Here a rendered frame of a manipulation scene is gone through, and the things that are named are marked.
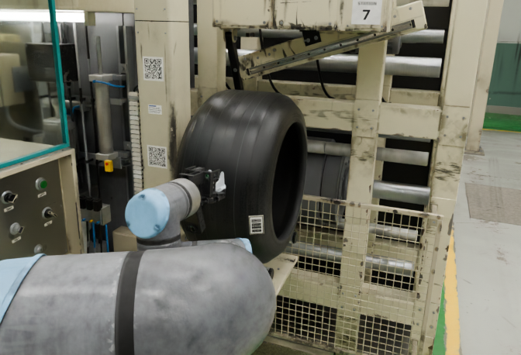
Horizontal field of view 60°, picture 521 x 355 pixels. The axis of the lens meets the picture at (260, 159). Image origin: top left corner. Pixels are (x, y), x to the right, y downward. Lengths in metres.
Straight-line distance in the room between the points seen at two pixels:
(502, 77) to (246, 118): 9.41
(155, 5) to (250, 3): 0.33
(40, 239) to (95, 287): 1.19
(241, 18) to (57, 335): 1.38
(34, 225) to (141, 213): 0.66
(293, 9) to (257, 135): 0.50
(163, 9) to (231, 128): 0.43
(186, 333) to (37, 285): 0.12
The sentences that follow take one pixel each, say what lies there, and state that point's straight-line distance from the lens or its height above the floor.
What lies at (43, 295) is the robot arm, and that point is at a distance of 0.40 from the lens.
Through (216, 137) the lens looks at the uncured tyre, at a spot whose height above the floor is 1.35.
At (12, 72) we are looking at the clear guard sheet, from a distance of 1.40.
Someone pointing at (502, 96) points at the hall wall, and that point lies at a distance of 10.56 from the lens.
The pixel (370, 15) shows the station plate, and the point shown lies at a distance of 1.52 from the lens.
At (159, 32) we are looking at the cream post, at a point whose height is 1.62.
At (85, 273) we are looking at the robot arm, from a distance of 0.40.
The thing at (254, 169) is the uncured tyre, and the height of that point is 1.28.
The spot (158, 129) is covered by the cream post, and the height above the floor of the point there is 1.31.
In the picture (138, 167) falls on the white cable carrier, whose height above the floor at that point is 1.17.
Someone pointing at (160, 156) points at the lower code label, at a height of 1.22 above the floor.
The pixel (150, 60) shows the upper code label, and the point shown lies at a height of 1.54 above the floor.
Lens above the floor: 1.65
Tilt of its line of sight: 17 degrees down
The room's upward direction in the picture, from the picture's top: 1 degrees clockwise
